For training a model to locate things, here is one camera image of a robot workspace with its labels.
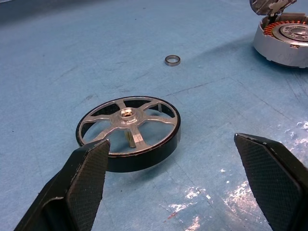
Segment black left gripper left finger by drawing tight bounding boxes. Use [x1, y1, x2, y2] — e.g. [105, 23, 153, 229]
[14, 139, 111, 231]

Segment black rotor ring silver spokes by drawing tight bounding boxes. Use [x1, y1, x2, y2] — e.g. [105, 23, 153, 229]
[76, 96, 181, 173]

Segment silver motor stator housing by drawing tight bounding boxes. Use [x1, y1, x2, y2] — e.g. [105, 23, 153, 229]
[252, 13, 308, 70]

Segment black toothed gear disc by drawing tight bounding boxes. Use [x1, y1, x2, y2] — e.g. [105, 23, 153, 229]
[249, 0, 308, 16]

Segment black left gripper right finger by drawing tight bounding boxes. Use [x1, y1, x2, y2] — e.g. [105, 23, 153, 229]
[234, 132, 308, 231]

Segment small silver bearing ring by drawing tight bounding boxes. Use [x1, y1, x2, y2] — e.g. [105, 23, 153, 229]
[165, 55, 182, 67]

